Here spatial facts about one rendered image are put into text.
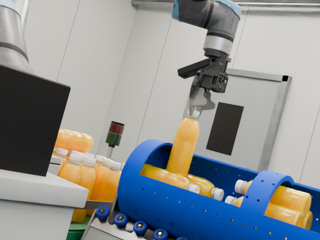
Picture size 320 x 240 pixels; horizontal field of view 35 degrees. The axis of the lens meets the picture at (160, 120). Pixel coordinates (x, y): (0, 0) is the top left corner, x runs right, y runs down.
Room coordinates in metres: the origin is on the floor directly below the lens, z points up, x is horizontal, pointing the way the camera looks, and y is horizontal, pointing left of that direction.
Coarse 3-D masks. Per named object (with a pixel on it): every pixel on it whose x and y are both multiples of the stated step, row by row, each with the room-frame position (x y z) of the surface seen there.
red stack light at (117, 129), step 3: (111, 123) 2.22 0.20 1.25; (111, 126) 2.22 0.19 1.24; (114, 126) 2.21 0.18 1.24; (117, 126) 2.21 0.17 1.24; (120, 126) 2.22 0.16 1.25; (123, 126) 2.23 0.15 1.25; (111, 129) 2.21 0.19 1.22; (114, 129) 2.21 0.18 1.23; (117, 129) 2.21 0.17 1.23; (120, 129) 2.22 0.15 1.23; (123, 129) 2.24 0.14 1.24; (114, 132) 2.21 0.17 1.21; (117, 132) 2.21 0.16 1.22; (120, 132) 2.22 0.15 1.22
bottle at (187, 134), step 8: (184, 120) 1.63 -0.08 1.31; (192, 120) 1.62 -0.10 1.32; (184, 128) 1.61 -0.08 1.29; (192, 128) 1.61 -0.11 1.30; (176, 136) 1.63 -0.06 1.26; (184, 136) 1.61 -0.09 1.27; (192, 136) 1.61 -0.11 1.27; (176, 144) 1.62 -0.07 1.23; (184, 144) 1.61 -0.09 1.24; (192, 144) 1.62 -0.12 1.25; (176, 152) 1.61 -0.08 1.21; (184, 152) 1.61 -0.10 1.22; (192, 152) 1.62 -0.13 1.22; (168, 160) 1.64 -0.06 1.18; (176, 160) 1.61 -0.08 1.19; (184, 160) 1.61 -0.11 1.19; (168, 168) 1.62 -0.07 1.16; (176, 168) 1.61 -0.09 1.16; (184, 168) 1.61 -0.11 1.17; (184, 176) 1.62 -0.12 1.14
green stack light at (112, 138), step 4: (108, 132) 2.23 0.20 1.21; (108, 136) 2.22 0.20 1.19; (112, 136) 2.21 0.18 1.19; (116, 136) 2.21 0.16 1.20; (120, 136) 2.23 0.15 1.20; (108, 140) 2.22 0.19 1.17; (112, 140) 2.21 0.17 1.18; (116, 140) 2.21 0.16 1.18; (112, 144) 2.21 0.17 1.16; (116, 144) 2.22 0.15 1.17
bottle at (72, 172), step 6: (72, 162) 1.64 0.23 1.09; (78, 162) 1.65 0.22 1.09; (66, 168) 1.63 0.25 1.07; (72, 168) 1.63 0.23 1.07; (78, 168) 1.64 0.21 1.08; (60, 174) 1.64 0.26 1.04; (66, 174) 1.63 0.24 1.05; (72, 174) 1.63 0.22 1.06; (78, 174) 1.64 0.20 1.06; (72, 180) 1.63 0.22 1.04; (78, 180) 1.64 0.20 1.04
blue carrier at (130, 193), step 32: (128, 160) 1.59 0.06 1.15; (160, 160) 1.75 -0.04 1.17; (192, 160) 1.72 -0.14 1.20; (128, 192) 1.57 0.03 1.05; (160, 192) 1.50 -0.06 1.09; (192, 192) 1.45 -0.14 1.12; (224, 192) 1.69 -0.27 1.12; (256, 192) 1.38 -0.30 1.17; (160, 224) 1.53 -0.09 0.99; (192, 224) 1.45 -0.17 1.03; (224, 224) 1.39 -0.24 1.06; (256, 224) 1.34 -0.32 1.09; (288, 224) 1.30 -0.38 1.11
